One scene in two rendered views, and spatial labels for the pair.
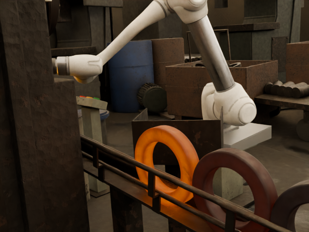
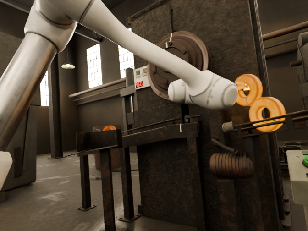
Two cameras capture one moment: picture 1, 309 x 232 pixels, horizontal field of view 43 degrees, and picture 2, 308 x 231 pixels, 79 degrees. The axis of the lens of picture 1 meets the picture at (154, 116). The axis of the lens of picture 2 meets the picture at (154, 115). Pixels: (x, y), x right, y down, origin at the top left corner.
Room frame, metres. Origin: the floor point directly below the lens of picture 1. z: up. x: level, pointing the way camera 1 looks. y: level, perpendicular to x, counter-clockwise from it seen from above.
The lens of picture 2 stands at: (2.59, -0.02, 0.68)
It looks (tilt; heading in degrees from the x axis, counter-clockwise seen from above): 5 degrees up; 166
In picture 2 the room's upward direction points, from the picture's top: 5 degrees counter-clockwise
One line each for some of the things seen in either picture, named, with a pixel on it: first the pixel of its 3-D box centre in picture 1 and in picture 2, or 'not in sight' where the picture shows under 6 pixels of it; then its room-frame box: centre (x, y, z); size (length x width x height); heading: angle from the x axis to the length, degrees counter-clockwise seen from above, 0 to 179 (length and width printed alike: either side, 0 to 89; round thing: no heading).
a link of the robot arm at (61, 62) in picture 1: (62, 66); not in sight; (1.85, 0.42, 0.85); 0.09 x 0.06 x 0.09; 8
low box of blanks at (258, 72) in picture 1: (221, 91); not in sight; (4.05, -0.72, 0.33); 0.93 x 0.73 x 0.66; 50
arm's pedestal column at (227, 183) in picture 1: (218, 172); not in sight; (2.16, -0.35, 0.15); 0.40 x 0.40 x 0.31; 42
